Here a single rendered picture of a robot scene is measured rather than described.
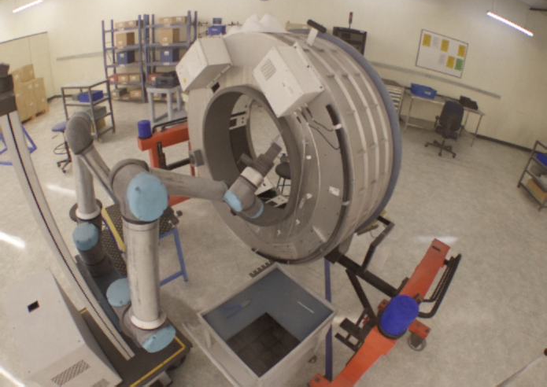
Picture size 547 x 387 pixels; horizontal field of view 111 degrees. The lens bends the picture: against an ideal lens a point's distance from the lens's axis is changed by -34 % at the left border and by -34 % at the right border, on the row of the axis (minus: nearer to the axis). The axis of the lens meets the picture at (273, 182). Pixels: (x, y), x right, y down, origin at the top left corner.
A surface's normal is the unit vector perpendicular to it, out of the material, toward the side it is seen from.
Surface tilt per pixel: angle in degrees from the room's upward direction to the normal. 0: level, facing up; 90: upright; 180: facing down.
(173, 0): 90
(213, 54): 55
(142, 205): 83
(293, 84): 90
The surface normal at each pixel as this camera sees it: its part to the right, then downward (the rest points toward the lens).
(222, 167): 0.60, -0.16
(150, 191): 0.81, 0.26
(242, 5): -0.11, 0.52
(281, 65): -0.72, 0.33
